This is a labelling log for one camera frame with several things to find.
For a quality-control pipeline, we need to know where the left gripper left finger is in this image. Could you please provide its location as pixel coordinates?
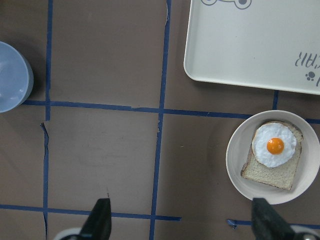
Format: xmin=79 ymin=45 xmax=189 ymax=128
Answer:
xmin=77 ymin=198 xmax=112 ymax=240

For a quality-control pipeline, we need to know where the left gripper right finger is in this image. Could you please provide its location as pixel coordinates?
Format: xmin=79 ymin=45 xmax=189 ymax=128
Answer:
xmin=251 ymin=198 xmax=295 ymax=240

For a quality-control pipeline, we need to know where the bread slice on plate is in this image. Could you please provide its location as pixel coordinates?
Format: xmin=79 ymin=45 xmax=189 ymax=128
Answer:
xmin=240 ymin=121 xmax=304 ymax=191

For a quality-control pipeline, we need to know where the cream round plate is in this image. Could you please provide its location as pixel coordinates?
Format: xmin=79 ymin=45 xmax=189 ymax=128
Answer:
xmin=225 ymin=110 xmax=320 ymax=205

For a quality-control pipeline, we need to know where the fried egg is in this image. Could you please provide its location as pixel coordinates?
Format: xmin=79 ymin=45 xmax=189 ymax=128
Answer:
xmin=251 ymin=122 xmax=297 ymax=168

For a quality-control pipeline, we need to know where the blue bowl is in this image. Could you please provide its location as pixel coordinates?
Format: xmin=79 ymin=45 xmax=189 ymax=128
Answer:
xmin=0 ymin=42 xmax=34 ymax=113

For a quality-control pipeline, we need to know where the cream bear tray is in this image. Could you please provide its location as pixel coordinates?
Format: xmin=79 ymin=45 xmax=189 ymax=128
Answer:
xmin=183 ymin=0 xmax=320 ymax=95

